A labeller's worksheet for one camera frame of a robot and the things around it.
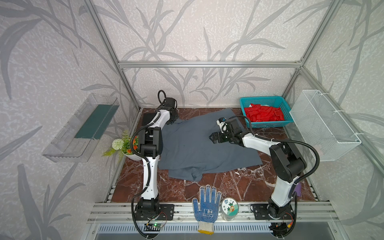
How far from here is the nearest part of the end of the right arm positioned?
0.72m

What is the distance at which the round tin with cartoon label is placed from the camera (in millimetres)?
679

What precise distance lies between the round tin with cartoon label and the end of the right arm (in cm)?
27

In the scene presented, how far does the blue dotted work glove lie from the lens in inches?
27.8
